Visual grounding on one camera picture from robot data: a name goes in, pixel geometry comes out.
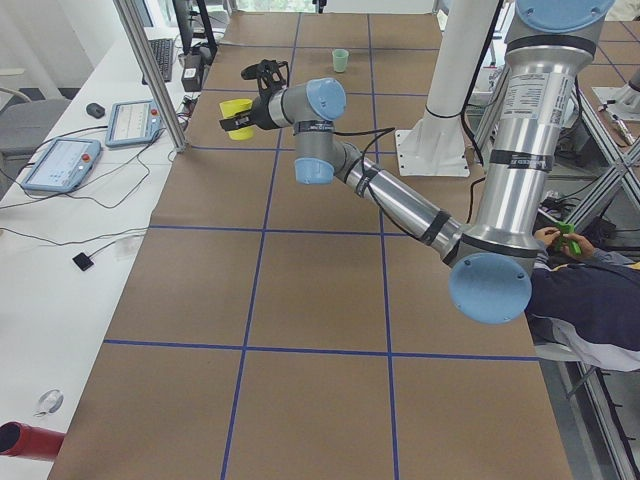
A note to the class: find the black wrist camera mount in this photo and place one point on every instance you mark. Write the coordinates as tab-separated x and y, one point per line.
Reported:
271	76

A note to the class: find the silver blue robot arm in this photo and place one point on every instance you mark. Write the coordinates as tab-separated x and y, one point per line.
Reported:
548	44

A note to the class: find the person's hand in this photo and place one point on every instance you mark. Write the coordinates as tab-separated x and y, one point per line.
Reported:
549	235

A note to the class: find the far teach pendant tablet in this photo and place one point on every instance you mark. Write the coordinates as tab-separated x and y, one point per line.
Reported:
133	123

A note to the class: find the black computer mouse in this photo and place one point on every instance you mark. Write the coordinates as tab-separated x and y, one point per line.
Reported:
95	110

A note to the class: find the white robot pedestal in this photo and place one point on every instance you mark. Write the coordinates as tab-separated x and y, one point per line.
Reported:
435	146

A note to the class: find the near teach pendant tablet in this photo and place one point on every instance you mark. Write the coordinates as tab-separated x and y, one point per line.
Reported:
63	166

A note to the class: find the brown paper table mat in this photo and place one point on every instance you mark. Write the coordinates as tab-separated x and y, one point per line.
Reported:
271	330

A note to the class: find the red cylinder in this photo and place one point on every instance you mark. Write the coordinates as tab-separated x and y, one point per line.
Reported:
29	442

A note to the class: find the black keyboard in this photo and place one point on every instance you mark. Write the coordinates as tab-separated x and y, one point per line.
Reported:
163	51

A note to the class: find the teach pendant tablet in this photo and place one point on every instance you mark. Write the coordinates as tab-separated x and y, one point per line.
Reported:
63	166
133	123

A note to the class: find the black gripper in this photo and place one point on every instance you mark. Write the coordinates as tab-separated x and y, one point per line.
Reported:
258	113

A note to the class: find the green plastic cup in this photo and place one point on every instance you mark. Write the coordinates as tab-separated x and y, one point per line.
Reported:
340	58

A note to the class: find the aluminium frame post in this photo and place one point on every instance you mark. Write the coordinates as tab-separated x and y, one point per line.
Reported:
133	27

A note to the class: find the small black square device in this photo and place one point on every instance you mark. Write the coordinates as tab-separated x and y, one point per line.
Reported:
83	261

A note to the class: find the yellow plastic cup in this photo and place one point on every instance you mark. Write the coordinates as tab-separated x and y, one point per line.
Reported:
231	107

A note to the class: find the black box with label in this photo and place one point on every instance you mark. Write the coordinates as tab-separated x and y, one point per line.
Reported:
192	73

